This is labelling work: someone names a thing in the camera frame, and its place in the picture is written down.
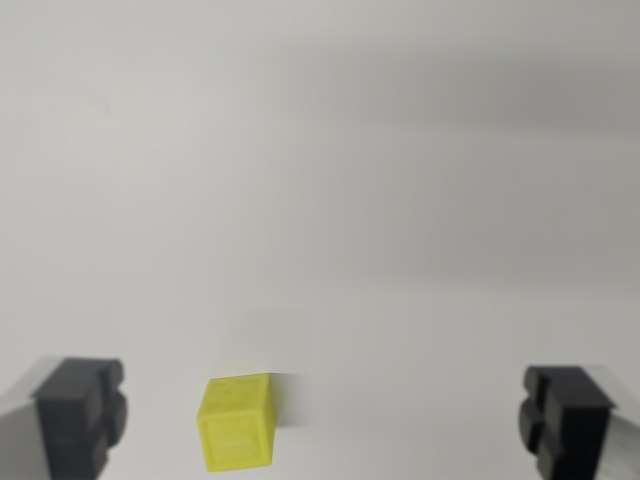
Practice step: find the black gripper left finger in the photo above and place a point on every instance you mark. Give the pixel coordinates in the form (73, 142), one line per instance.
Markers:
(70, 420)

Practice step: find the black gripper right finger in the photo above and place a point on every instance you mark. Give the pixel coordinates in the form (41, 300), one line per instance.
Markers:
(570, 425)

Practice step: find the yellow cube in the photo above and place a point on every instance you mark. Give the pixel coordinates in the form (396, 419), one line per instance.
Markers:
(235, 425)

